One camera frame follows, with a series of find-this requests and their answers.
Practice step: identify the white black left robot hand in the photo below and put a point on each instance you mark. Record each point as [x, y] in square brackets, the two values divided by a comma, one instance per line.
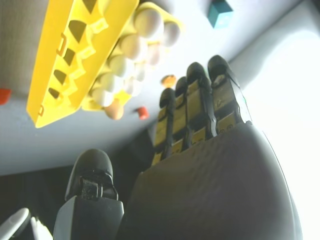
[200, 187]

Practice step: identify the yellowish brown toy egg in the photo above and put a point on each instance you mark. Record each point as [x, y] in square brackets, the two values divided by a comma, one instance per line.
[114, 110]

